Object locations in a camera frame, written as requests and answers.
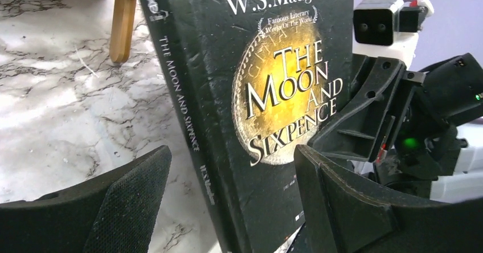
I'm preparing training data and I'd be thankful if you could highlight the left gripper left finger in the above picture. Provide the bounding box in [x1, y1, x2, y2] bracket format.
[1, 145, 171, 252]

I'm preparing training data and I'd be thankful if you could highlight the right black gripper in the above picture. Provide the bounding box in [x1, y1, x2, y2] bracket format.
[308, 53, 482, 199]

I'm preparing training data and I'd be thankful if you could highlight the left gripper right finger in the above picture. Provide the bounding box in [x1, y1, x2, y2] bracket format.
[294, 145, 482, 252]

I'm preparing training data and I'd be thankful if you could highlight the black bottom book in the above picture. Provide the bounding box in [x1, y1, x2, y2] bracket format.
[140, 0, 354, 252]

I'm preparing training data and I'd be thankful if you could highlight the wooden book rack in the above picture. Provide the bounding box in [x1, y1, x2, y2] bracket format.
[109, 0, 137, 63]

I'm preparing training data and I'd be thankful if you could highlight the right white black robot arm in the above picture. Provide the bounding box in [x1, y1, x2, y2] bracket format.
[308, 53, 482, 202]

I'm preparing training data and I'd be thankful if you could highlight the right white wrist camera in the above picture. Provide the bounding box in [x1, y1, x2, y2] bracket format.
[353, 0, 435, 68]

